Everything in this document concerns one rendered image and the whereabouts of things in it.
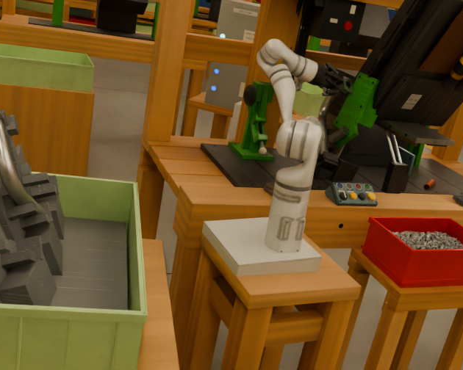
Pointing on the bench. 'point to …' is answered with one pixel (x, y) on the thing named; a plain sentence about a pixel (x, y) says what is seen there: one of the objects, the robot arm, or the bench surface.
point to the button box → (349, 194)
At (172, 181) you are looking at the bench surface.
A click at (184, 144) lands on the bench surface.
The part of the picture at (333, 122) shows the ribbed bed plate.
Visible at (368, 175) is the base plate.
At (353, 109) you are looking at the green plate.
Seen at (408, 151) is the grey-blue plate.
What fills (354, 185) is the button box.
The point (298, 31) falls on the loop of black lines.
